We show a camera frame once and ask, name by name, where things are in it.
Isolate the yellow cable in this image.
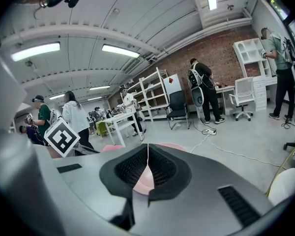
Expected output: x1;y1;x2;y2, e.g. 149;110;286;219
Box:
265;141;295;197

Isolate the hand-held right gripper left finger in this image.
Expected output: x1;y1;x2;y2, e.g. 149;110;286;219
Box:
34;143;148;236

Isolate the white pedestal device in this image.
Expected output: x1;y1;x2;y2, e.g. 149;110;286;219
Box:
191;85;205;119

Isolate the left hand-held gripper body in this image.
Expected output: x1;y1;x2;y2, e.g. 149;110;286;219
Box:
43;117;101;158

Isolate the white desk with drawers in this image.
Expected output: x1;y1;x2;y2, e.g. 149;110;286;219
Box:
215;76;278;116

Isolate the white hutch bookshelf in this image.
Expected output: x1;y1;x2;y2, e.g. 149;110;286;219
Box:
232;37;278;79

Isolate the white rounded object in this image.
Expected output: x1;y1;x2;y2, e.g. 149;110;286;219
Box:
267;168;295;207

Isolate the black visitor chair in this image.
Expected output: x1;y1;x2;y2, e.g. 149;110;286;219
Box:
166;90;191;130

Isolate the white shelving rack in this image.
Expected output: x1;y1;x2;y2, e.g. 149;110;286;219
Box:
127;67;172;122

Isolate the white folding table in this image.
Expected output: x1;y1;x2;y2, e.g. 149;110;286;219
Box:
101;111;145;148

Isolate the white floor cable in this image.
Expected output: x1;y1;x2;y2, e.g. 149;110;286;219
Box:
189;118;282;167

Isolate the yellow-green bin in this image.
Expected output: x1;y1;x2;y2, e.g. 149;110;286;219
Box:
95;120;109;138

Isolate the white office chair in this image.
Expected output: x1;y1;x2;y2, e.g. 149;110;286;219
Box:
228;76;255;121

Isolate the pink plate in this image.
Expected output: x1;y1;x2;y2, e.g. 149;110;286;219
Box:
100;143;188;196

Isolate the white cabinet with red diamond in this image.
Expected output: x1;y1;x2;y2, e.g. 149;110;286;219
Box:
163;73;185;108

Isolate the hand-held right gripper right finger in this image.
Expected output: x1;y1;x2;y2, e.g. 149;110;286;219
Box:
127;143;274;236

